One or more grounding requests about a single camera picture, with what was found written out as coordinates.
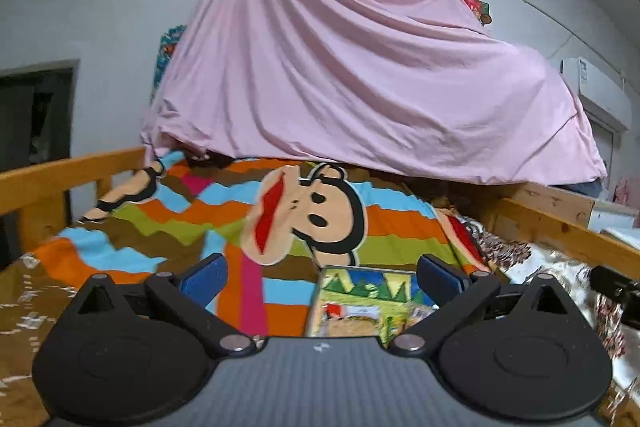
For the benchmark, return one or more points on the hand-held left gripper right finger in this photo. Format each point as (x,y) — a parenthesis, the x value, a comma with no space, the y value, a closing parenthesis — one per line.
(440,277)

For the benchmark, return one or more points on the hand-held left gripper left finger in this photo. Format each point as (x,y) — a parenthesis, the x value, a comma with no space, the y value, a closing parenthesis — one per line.
(206,277)

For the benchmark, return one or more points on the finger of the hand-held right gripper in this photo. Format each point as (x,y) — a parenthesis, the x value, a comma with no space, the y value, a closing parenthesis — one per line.
(615,283)

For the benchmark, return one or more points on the yellow snack packet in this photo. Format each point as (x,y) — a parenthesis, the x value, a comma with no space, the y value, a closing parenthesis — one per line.
(395,324)

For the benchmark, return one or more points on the metal tray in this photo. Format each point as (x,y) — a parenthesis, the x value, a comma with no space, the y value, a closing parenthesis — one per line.
(314,302)

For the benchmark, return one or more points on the monkey printed blanket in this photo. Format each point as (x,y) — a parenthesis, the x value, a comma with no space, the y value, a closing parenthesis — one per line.
(175,217)

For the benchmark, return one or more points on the dinosaur printed tray liner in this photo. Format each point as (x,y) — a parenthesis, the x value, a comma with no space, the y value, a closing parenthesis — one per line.
(370,289)

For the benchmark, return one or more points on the pink patterned cloth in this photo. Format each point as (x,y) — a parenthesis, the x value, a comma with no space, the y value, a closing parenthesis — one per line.
(627,192)

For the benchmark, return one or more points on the white and red snack packet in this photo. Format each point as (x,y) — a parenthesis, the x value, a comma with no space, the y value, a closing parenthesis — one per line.
(345,322)

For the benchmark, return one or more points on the white air conditioner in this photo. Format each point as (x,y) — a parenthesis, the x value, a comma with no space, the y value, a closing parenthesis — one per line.
(595,87)

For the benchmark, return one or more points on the pink bed sheet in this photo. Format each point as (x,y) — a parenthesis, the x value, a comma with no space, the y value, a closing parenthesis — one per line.
(350,82)

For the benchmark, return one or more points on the teal patterned cloth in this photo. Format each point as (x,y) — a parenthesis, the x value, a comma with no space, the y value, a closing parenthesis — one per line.
(167,52)

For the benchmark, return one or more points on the dark window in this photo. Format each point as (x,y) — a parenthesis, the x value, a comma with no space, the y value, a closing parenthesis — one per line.
(35,117)

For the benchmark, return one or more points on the red floral cloth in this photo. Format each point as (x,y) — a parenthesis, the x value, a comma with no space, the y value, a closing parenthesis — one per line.
(475,7)

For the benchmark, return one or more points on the wooden bed frame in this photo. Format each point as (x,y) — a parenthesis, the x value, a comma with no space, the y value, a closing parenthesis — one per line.
(50,177)

